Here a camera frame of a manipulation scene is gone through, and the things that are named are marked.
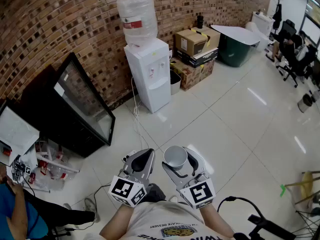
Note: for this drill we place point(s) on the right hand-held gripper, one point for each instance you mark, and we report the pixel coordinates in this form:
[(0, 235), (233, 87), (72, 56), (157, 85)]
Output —
[(200, 192)]

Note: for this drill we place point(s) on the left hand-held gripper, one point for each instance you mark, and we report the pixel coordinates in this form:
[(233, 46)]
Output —
[(120, 187)]

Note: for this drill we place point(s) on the grey cup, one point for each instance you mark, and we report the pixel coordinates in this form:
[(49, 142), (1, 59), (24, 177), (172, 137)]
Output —
[(175, 156)]

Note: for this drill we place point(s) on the white water dispenser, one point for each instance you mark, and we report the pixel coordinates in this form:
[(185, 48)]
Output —
[(140, 79)]

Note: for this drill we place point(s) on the person's left forearm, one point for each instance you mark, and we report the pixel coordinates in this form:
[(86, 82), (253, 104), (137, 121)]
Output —
[(117, 224)]

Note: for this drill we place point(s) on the person's right forearm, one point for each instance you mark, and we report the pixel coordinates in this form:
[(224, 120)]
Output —
[(215, 221)]

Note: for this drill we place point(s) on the large clear water bottle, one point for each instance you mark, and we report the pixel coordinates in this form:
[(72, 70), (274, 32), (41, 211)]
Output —
[(137, 11)]

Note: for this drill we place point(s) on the white power strip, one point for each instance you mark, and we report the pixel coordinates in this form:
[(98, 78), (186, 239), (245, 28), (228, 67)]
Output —
[(128, 156)]

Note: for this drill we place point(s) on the person's white shoe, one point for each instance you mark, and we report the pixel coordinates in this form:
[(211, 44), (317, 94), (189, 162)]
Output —
[(173, 198)]

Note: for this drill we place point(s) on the person's dark trousers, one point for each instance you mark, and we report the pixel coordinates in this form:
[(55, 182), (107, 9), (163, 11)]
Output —
[(156, 192)]

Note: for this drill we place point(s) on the person's beige printed shirt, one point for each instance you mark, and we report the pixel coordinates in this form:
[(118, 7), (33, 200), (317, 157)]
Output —
[(162, 219)]

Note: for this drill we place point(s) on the pile of clear plastic bottles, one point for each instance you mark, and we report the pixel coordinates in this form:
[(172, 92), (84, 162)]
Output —
[(55, 166)]

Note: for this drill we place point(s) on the large black monitor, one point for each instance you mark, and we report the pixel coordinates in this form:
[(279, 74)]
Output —
[(62, 124)]

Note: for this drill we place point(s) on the white waste bin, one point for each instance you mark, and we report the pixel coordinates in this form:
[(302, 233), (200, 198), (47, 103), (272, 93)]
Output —
[(175, 82)]

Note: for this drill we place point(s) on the patterned cardboard box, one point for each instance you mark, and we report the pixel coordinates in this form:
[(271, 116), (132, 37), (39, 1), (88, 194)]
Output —
[(195, 76)]

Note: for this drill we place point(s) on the green floor tape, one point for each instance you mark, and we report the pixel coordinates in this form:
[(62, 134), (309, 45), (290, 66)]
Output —
[(282, 190)]

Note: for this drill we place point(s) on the flat black box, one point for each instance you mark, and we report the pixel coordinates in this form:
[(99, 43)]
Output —
[(200, 57)]

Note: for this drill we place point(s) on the wooden stool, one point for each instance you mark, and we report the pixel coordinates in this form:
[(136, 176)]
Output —
[(306, 184)]

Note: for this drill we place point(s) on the plain brown cardboard box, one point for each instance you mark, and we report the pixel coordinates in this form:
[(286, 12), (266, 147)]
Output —
[(190, 42)]

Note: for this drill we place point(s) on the white box cabinet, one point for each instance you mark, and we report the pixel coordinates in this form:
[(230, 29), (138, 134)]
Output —
[(15, 134)]

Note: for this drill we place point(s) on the green tub with white top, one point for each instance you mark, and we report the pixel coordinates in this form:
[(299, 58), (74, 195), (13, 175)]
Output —
[(235, 49)]

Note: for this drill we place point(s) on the brown box with striped tape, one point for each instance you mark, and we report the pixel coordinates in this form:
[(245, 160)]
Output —
[(212, 37)]

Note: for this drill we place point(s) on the silver trash can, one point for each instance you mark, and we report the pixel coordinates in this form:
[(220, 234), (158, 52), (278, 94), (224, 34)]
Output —
[(305, 103)]

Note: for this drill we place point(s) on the black tumbler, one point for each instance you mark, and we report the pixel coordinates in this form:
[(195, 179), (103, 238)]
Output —
[(200, 21)]

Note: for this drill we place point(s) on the black office chair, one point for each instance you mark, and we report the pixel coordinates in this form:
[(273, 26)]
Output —
[(295, 64), (287, 27)]

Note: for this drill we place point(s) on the white appliance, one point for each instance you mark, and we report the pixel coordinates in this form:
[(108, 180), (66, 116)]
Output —
[(262, 21)]

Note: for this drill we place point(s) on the coat stand with black jacket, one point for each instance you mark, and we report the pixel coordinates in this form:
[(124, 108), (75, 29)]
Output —
[(277, 15)]

